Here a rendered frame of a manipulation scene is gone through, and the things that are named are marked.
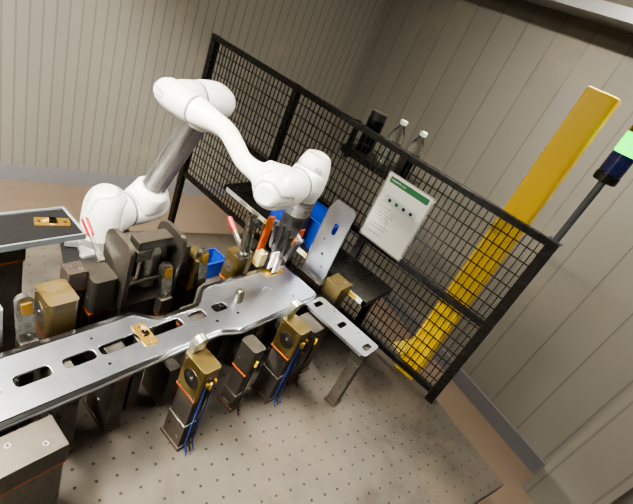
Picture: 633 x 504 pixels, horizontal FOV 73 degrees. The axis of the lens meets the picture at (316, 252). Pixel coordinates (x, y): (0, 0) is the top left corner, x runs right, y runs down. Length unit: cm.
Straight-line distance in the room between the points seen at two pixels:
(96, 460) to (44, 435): 37
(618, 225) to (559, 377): 96
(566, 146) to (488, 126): 171
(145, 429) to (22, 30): 268
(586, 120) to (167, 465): 163
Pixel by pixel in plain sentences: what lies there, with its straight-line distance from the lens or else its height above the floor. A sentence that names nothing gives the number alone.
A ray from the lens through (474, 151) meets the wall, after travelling 332.
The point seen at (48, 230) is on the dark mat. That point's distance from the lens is 133.
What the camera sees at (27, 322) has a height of 104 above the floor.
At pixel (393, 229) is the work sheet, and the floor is 125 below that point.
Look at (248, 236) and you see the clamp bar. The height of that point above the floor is 113.
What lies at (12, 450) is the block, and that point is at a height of 103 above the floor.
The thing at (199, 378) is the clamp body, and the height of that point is 102.
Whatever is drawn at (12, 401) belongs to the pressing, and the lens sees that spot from 115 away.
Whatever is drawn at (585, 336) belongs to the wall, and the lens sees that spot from 297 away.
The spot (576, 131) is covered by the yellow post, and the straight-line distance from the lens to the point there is 163.
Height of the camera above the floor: 192
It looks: 29 degrees down
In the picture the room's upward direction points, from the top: 25 degrees clockwise
